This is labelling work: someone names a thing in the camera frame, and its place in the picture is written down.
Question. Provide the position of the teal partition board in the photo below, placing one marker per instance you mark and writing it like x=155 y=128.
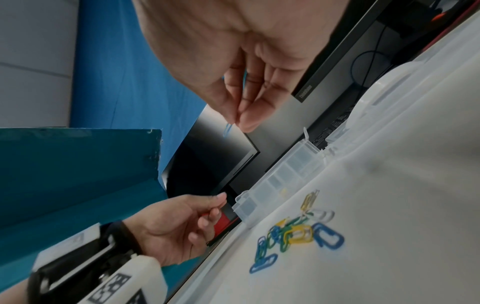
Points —
x=75 y=184

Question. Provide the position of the person's right hand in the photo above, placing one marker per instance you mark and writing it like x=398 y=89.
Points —
x=232 y=35

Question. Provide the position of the person's left hand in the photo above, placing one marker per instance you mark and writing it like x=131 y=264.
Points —
x=168 y=225

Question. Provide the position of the pile of coloured paper clips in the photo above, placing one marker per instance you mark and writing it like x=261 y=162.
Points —
x=296 y=234

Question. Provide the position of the blue partition panel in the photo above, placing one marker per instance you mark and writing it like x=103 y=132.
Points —
x=123 y=74

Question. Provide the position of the white wrist camera with marker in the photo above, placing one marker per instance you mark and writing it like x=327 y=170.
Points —
x=146 y=273

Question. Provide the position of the blue paper clip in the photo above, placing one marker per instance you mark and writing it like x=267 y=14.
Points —
x=227 y=130

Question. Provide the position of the translucent white plastic container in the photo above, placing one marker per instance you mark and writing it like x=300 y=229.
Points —
x=386 y=89

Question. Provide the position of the black computer monitor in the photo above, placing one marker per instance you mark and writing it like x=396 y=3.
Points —
x=213 y=160

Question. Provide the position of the black monitor with logo bezel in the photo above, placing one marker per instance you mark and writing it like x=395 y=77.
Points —
x=337 y=47

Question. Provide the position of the clear plastic compartment box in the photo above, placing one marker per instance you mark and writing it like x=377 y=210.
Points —
x=277 y=178

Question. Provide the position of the person's left forearm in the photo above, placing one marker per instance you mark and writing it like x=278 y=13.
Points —
x=13 y=294

